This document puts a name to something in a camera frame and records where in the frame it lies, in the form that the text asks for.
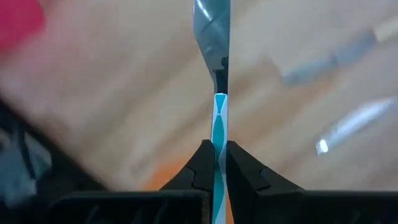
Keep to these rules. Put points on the pink-red plastic bin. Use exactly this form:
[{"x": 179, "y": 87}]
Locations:
[{"x": 15, "y": 21}]

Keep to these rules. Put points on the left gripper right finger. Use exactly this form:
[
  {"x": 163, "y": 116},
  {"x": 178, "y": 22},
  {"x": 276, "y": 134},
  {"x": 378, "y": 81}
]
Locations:
[{"x": 280, "y": 205}]

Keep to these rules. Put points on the orange plastic bin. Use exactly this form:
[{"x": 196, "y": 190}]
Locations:
[{"x": 168, "y": 177}]

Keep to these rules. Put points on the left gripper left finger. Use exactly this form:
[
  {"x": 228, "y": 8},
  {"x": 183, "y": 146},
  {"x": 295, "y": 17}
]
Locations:
[{"x": 174, "y": 205}]

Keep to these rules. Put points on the blue white patterned knife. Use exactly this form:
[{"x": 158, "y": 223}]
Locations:
[{"x": 219, "y": 130}]

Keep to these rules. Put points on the blue white patterned fork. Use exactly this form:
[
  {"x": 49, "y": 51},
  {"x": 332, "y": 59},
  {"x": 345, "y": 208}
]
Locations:
[{"x": 351, "y": 124}]

